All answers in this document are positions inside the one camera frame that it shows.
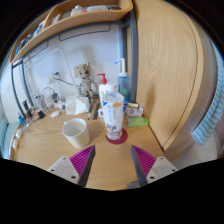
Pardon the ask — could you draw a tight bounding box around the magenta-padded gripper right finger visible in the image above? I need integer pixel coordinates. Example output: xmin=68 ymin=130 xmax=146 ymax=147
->
xmin=130 ymin=144 xmax=179 ymax=188

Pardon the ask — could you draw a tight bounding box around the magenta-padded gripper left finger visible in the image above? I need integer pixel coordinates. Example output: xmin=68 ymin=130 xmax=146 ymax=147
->
xmin=45 ymin=144 xmax=97 ymax=188

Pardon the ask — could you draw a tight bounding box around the clear plastic drink bottle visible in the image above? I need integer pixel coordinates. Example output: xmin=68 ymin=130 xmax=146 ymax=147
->
xmin=101 ymin=82 xmax=125 ymax=141

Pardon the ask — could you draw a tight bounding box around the cream ceramic mug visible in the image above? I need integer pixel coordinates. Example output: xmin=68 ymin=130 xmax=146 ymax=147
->
xmin=61 ymin=117 xmax=91 ymax=149

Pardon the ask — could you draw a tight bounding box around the flat round red coaster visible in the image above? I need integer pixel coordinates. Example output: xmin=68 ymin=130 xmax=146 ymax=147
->
xmin=105 ymin=128 xmax=129 ymax=146

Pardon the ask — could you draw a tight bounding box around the green packet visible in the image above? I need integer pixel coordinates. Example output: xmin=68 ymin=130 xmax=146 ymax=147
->
xmin=127 ymin=116 xmax=150 ymax=128

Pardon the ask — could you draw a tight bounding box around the small white mouse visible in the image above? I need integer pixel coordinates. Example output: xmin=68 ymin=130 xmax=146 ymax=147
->
xmin=50 ymin=110 xmax=62 ymax=119

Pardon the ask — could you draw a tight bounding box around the white pink packet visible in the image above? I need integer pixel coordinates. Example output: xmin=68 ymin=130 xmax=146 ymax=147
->
xmin=126 ymin=105 xmax=145 ymax=118

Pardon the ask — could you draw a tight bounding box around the white tissue pack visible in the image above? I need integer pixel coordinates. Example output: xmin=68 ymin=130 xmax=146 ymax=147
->
xmin=64 ymin=94 xmax=91 ymax=116

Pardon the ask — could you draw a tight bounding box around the teal bed mattress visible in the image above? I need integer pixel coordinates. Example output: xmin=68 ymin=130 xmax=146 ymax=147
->
xmin=0 ymin=119 xmax=19 ymax=158

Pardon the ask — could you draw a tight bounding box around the black electric shaver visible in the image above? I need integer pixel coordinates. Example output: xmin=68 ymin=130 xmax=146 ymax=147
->
xmin=21 ymin=99 xmax=30 ymax=114

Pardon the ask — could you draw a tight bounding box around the white red-capped pump bottle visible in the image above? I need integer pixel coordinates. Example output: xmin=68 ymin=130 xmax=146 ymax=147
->
xmin=97 ymin=73 xmax=109 ymax=109

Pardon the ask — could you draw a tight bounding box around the wooden tree figurine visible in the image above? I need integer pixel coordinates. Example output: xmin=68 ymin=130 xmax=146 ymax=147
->
xmin=73 ymin=62 xmax=94 ymax=99

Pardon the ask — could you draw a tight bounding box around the blue white-pump bottle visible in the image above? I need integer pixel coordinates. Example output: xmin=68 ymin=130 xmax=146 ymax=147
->
xmin=114 ymin=58 xmax=131 ymax=104

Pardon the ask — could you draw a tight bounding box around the wooden shelf unit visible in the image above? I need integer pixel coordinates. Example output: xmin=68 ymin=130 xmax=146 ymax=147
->
xmin=9 ymin=0 xmax=134 ymax=65

